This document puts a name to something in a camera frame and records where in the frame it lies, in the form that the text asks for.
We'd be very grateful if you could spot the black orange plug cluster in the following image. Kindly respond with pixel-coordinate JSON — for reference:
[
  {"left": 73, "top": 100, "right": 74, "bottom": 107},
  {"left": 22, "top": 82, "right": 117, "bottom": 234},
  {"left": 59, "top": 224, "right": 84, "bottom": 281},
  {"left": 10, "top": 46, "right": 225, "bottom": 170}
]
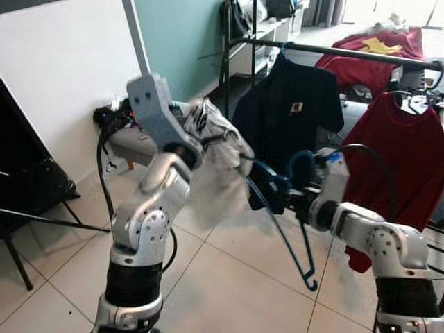
[{"left": 92, "top": 99, "right": 134, "bottom": 134}]

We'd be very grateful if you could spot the grey curtain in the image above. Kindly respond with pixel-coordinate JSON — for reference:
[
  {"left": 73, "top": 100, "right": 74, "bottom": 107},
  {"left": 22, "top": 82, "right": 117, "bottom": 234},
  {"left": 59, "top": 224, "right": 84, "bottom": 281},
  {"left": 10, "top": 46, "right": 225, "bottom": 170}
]
[{"left": 305, "top": 0, "right": 348, "bottom": 27}]

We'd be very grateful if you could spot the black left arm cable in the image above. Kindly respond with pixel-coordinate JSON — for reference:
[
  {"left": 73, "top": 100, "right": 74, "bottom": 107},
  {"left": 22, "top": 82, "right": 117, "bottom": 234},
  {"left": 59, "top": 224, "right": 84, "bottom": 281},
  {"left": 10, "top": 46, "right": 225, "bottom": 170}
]
[{"left": 97, "top": 128, "right": 178, "bottom": 271}]

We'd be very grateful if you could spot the navy shirt with logo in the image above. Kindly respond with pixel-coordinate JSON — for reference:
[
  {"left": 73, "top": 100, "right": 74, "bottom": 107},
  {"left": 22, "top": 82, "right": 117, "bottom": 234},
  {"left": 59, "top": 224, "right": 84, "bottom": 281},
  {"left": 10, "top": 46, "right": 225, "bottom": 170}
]
[{"left": 231, "top": 52, "right": 345, "bottom": 191}]

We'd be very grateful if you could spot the plain dark red shirt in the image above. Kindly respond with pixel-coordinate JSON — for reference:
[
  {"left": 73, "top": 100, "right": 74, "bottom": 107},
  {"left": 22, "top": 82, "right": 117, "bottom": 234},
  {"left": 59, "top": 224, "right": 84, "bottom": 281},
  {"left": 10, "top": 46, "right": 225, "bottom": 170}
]
[{"left": 342, "top": 92, "right": 444, "bottom": 273}]

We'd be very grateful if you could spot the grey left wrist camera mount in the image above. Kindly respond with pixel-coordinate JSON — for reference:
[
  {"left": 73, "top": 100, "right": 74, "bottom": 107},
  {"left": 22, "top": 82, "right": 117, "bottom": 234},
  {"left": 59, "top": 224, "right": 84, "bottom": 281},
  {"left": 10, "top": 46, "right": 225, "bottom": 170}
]
[{"left": 126, "top": 72, "right": 203, "bottom": 159}]

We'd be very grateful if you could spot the white printed t-shirt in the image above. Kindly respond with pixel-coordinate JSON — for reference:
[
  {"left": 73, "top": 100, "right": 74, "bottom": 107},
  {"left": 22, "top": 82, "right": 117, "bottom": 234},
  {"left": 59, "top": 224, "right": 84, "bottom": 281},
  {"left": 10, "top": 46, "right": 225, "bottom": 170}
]
[{"left": 173, "top": 97, "right": 259, "bottom": 240}]

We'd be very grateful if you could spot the red shirt yellow print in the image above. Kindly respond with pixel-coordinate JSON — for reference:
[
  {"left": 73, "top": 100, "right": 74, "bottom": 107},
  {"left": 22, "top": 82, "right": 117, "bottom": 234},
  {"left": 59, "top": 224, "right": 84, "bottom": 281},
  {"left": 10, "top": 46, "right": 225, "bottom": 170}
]
[{"left": 316, "top": 26, "right": 425, "bottom": 98}]

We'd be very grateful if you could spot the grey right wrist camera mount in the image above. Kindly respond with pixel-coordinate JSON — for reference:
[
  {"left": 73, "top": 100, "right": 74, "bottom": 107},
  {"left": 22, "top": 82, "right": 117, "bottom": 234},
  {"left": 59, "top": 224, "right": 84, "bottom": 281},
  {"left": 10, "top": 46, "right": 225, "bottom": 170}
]
[{"left": 309, "top": 148, "right": 349, "bottom": 230}]

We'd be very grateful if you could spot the white shelf unit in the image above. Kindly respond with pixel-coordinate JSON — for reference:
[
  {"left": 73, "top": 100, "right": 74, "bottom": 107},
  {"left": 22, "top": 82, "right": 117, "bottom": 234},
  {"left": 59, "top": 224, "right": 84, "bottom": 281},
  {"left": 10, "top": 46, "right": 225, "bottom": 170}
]
[{"left": 229, "top": 14, "right": 306, "bottom": 77}]

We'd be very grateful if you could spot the black bag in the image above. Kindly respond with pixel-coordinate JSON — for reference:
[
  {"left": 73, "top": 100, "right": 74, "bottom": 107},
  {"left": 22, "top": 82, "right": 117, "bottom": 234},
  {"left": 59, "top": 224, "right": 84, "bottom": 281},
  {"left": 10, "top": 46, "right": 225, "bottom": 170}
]
[{"left": 232, "top": 0, "right": 254, "bottom": 39}]

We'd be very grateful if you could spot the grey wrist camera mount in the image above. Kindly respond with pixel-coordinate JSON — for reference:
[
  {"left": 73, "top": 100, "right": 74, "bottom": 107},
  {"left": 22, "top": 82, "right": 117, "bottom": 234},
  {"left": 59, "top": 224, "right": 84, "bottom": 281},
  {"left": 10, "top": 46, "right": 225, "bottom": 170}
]
[
  {"left": 309, "top": 148, "right": 349, "bottom": 230},
  {"left": 126, "top": 72, "right": 203, "bottom": 159}
]

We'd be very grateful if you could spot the black panel stand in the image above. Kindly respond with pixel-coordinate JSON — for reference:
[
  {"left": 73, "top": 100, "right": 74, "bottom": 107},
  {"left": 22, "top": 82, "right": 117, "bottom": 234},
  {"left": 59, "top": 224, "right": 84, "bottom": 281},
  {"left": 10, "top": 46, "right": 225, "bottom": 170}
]
[{"left": 0, "top": 75, "right": 113, "bottom": 292}]

